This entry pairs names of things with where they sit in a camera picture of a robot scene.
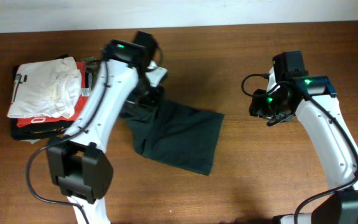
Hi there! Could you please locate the dark green t-shirt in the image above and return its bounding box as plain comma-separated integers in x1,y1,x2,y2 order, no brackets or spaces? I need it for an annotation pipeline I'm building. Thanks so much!
120,100,224,175

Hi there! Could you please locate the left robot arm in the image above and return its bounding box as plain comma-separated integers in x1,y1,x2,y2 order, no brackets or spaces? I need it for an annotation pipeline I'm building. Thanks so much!
45,34,167,223

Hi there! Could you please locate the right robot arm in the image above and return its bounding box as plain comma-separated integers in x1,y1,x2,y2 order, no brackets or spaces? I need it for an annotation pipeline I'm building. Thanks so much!
249,73,358,223

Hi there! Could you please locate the olive grey folded garment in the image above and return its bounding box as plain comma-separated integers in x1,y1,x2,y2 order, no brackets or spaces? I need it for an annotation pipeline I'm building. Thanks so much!
21,56,104,144

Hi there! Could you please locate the red folded t-shirt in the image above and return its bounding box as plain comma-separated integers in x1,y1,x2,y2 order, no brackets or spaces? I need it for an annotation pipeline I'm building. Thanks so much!
16,61,90,128

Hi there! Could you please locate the white folded t-shirt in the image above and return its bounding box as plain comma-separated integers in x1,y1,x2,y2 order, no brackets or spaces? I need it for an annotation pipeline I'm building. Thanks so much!
7,57,82,119

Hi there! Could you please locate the black folded garment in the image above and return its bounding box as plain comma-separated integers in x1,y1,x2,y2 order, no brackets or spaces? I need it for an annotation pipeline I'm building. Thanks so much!
10,54,94,141

